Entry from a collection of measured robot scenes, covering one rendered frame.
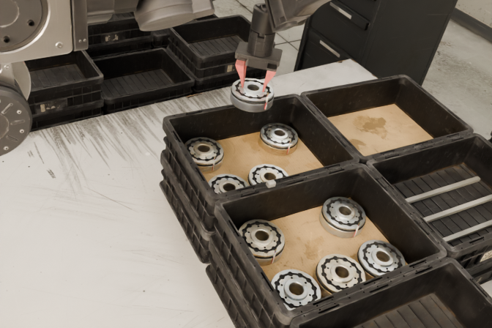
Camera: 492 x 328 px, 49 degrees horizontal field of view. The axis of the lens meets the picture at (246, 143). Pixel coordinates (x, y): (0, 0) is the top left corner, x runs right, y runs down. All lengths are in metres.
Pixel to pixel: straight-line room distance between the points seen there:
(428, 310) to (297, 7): 0.67
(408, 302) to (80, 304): 0.69
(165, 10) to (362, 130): 1.02
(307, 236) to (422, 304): 0.28
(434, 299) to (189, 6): 0.82
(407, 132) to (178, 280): 0.81
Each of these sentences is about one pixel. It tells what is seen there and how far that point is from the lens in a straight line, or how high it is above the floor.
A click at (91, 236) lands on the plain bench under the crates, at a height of 0.70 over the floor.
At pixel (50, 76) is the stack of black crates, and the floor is 0.49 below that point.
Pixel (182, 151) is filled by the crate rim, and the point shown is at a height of 0.93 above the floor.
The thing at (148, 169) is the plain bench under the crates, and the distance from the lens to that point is 1.51.
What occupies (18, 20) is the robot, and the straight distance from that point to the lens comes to 0.61.
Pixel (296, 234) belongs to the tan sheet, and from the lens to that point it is 1.23.
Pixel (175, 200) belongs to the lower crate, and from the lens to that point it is 1.38.
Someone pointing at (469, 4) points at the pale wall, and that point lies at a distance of 4.79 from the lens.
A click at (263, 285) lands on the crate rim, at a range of 1.00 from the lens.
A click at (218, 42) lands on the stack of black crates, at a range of 2.59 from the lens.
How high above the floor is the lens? 1.72
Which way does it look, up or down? 38 degrees down
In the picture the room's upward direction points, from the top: 11 degrees clockwise
